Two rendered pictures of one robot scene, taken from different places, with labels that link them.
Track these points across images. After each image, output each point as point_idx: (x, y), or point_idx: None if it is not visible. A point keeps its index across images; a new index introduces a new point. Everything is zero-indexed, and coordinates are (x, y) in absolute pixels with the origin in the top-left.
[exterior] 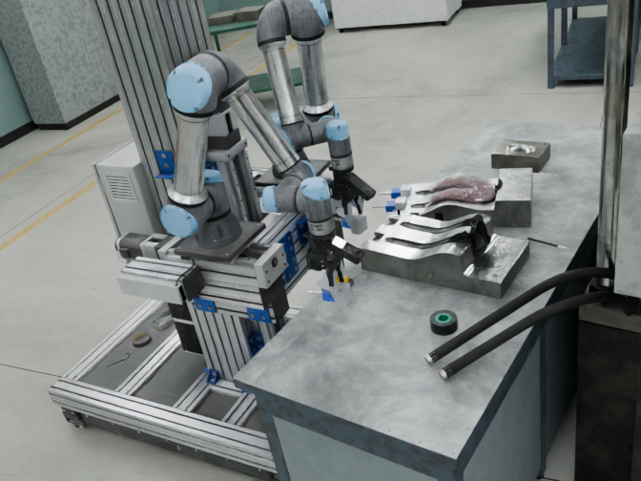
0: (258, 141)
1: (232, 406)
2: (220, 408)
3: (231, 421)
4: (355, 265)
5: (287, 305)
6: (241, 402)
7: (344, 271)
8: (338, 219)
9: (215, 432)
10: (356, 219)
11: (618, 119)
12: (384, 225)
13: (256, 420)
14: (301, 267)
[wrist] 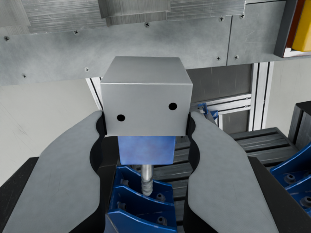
0: None
1: (229, 113)
2: (234, 118)
3: (248, 102)
4: (199, 41)
5: (306, 106)
6: (225, 110)
7: (232, 51)
8: (151, 180)
9: (262, 104)
10: (174, 101)
11: None
12: (32, 12)
13: (237, 88)
14: (177, 154)
